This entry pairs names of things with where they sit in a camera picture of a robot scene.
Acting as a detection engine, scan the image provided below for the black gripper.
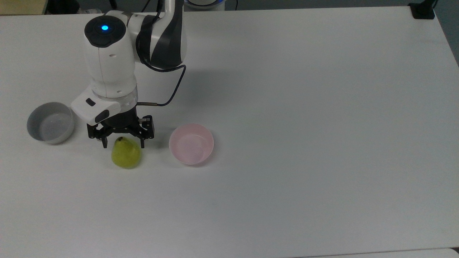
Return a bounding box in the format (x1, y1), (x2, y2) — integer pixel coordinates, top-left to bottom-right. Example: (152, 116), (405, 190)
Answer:
(87, 107), (155, 149)

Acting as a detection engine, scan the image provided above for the green pear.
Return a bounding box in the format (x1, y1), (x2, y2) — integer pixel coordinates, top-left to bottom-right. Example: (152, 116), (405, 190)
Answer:
(111, 136), (141, 169)

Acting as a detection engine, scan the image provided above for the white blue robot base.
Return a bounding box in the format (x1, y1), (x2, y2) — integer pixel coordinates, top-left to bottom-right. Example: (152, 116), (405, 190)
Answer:
(184, 0), (226, 11)

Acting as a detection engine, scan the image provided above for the pink bowl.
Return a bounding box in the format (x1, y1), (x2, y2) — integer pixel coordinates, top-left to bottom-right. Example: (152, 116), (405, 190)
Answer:
(169, 123), (214, 166)

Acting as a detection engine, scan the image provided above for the grey bowl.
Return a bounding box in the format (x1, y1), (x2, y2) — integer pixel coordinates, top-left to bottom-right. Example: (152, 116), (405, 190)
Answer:
(27, 102), (75, 145)

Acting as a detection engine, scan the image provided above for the black background object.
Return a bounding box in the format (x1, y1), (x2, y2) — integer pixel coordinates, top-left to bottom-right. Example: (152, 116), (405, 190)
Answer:
(47, 0), (80, 15)

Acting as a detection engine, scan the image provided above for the yellow wooden board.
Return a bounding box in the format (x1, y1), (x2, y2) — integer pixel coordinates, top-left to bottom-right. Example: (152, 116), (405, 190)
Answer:
(0, 0), (49, 16)

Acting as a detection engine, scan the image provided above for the black table clamp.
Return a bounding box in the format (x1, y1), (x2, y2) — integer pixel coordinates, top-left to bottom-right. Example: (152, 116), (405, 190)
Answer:
(409, 0), (438, 20)

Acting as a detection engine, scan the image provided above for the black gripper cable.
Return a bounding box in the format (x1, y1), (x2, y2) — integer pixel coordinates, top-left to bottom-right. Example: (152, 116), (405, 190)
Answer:
(137, 64), (187, 107)

